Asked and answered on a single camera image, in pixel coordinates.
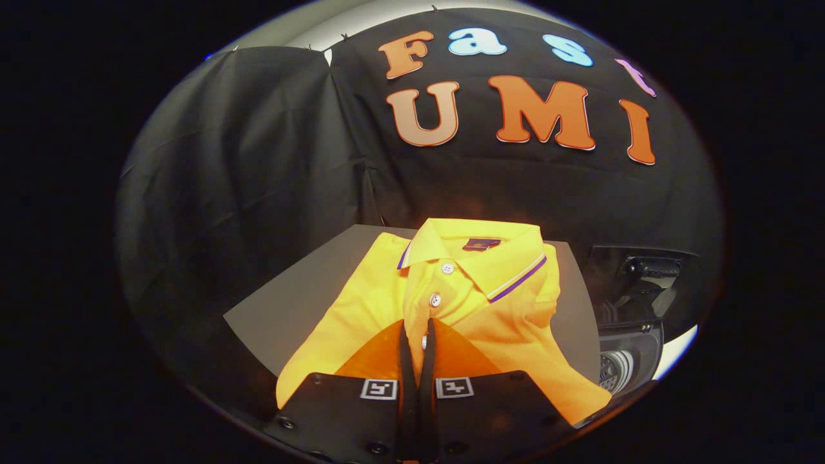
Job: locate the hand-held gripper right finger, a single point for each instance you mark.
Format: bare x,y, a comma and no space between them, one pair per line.
483,419

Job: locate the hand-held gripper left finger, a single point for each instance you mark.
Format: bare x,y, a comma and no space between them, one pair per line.
361,419

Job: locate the yellow polo shirt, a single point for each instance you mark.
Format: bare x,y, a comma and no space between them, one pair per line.
503,322

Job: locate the dark washing machine lid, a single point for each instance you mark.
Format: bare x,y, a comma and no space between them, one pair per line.
619,283

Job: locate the grey platform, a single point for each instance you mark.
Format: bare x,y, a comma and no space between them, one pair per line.
290,303

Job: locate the white board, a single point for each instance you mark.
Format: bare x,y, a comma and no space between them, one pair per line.
680,351

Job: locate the black backdrop cloth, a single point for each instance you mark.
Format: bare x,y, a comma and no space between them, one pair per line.
258,161

